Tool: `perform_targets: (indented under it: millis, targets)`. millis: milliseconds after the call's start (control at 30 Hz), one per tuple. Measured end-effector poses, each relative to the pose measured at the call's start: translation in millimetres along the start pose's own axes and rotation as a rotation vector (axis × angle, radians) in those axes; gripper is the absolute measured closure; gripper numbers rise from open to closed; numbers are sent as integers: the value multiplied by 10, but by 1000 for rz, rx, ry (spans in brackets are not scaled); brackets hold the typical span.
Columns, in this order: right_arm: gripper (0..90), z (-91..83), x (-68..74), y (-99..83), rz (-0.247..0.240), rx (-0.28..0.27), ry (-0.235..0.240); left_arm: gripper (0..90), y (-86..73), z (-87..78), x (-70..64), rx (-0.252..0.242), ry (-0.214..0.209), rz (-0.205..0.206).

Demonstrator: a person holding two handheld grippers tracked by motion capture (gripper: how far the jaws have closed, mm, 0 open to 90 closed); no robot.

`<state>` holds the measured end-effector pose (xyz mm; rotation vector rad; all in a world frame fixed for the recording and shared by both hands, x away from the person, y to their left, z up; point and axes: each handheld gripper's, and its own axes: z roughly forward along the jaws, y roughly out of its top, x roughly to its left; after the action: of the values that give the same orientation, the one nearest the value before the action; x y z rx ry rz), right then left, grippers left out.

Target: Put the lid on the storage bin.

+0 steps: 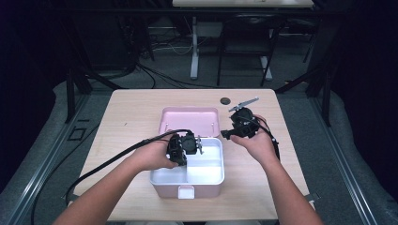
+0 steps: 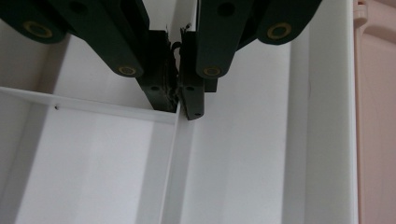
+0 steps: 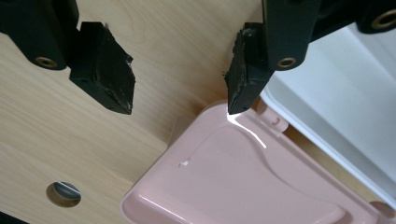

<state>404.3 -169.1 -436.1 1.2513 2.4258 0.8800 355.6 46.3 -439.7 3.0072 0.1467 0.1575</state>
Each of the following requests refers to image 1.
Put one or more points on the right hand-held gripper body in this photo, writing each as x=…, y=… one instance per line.
x=244, y=125

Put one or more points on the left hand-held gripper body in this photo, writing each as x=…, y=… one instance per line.
x=176, y=150

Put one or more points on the pink plastic storage box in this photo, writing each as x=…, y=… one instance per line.
x=187, y=120

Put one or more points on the white divided tray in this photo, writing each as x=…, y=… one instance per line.
x=206, y=170

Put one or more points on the person's left hand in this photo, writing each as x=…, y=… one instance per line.
x=151, y=154

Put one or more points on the person's right hand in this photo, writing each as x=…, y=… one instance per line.
x=261, y=146

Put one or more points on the person's white clothing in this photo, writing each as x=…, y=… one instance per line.
x=194, y=223

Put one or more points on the black metal stand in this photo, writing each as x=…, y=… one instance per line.
x=325, y=93
x=70, y=93

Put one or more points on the black chair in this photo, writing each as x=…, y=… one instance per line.
x=247, y=34

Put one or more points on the white background desk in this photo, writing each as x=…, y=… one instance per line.
x=241, y=3

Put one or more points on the grey metal floor rail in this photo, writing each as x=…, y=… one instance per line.
x=347, y=175
x=40, y=175

